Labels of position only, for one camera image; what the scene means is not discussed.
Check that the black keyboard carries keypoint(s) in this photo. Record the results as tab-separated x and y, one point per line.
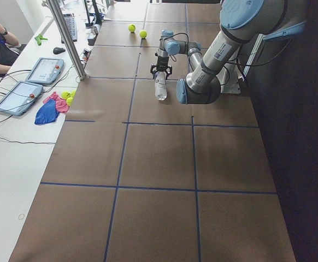
71	26

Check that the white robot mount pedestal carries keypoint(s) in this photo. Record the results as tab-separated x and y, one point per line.
228	77

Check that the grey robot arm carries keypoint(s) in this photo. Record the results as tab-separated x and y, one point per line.
240	21

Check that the aluminium frame post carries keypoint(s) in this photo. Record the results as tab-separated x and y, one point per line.
62	27

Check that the black computer mouse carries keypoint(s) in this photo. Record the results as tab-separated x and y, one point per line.
58	50

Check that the near teach pendant tablet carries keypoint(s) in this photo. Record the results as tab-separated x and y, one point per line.
20	98

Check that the small metal cup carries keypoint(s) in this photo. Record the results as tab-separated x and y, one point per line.
94	29

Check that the spare tennis ball upper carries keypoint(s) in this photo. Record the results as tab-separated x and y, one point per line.
65	95

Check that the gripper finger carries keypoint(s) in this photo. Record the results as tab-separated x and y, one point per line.
168	71
153	70

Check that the far teach pendant tablet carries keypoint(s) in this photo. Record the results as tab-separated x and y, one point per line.
45	71

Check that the pink cloth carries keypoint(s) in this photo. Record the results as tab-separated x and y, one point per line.
60	104

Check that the green plastic clamp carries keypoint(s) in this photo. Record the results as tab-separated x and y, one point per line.
39	38

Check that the yellow tennis ball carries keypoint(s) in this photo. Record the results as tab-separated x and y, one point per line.
143	34
131	28

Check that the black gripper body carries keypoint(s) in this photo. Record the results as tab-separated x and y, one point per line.
162	61

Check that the clear plastic ball tube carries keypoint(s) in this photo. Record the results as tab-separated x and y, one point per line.
160	86

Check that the spare tennis ball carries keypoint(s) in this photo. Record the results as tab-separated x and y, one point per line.
69	101
65	95

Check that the blue cloth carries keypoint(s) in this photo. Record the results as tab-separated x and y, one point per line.
47	113

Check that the spare tennis ball lower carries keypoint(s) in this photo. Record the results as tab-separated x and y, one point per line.
69	101

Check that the teach pendant tablet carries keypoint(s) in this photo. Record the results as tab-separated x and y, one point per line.
20	98
45	71

